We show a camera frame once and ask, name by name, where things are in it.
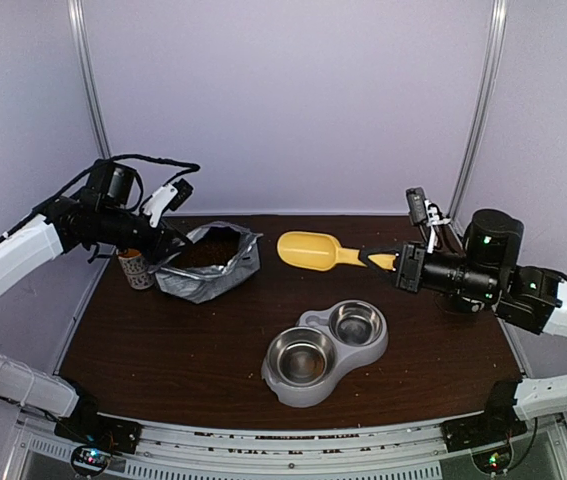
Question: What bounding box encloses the front aluminium rail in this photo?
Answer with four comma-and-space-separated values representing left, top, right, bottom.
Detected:
10, 394, 567, 480

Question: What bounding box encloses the left aluminium frame post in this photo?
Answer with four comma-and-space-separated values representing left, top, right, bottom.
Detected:
67, 0, 111, 158

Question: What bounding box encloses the dark blue dotted bowl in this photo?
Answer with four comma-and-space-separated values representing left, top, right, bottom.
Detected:
456, 297, 485, 315

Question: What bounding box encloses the purple pet food bag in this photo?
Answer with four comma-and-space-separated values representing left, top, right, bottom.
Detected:
151, 221, 262, 304

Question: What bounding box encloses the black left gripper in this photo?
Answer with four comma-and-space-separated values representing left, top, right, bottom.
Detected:
98, 205, 193, 265

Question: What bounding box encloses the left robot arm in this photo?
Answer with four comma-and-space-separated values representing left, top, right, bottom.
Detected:
0, 154, 200, 444

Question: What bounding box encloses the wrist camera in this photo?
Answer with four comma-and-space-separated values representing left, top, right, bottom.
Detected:
168, 178, 194, 211
405, 187, 428, 226

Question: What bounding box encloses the grey double bowl feeder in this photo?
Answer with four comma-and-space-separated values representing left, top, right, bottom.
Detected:
261, 300, 389, 408

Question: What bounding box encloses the patterned mug orange inside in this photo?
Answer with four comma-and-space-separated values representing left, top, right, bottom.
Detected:
117, 249, 155, 291

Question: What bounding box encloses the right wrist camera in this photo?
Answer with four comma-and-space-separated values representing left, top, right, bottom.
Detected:
405, 187, 428, 226

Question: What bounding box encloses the yellow plastic scoop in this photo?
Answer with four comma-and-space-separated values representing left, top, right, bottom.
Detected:
276, 230, 397, 272

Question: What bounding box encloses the left black braided cable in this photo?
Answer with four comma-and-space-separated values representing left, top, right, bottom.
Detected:
0, 154, 202, 266

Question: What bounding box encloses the steel bowl far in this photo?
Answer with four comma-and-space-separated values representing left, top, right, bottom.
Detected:
329, 300, 385, 346

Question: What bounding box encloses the steel bowl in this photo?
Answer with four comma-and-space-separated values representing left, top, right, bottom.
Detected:
265, 326, 336, 387
329, 300, 385, 346

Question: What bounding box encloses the steel bowl near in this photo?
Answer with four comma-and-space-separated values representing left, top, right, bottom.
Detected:
265, 326, 336, 387

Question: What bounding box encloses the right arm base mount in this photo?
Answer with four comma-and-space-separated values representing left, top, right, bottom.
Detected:
441, 414, 528, 477

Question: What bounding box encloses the aluminium frame post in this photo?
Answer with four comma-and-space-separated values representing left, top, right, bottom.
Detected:
449, 0, 510, 224
67, 0, 111, 158

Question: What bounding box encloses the right aluminium frame post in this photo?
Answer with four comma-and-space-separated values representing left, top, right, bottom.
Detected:
449, 0, 510, 224

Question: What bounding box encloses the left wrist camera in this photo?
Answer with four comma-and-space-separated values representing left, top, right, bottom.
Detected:
168, 178, 194, 211

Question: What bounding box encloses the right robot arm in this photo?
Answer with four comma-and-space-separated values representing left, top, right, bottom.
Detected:
358, 209, 567, 442

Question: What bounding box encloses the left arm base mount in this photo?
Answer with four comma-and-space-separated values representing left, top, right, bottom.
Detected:
54, 415, 142, 479

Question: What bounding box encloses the brown kibble inside bag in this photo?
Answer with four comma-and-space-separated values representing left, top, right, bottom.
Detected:
169, 236, 239, 269

